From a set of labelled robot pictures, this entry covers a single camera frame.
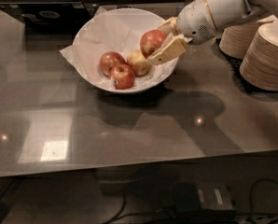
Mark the black mat under plates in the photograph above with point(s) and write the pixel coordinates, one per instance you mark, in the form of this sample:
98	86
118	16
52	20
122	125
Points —
238	69

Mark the rear stack of paper plates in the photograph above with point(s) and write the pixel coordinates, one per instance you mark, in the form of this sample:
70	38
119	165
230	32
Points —
237	39

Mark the white paper liner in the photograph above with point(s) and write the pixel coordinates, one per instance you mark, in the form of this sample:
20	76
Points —
89	47

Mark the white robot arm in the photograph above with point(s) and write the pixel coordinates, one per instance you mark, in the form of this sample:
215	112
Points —
235	12

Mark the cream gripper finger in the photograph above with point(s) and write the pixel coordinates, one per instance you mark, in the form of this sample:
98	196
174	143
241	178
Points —
169	26
172	47

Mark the white bowl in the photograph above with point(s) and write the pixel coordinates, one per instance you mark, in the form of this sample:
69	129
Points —
92	75

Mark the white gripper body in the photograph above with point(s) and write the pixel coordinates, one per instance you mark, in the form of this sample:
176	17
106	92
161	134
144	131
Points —
193	20

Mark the red yellow apple at right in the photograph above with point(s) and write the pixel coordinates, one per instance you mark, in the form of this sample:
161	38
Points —
139	64

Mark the stack of paper plates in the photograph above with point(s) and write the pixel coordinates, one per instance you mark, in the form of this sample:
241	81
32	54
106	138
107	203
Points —
237	39
269	31

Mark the black induction cooktop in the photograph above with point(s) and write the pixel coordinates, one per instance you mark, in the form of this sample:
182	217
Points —
51	17

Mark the front stack of paper plates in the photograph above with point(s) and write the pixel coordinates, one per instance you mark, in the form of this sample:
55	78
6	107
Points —
269	31

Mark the dark box under table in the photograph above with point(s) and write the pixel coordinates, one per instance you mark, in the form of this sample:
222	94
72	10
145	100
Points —
204	198

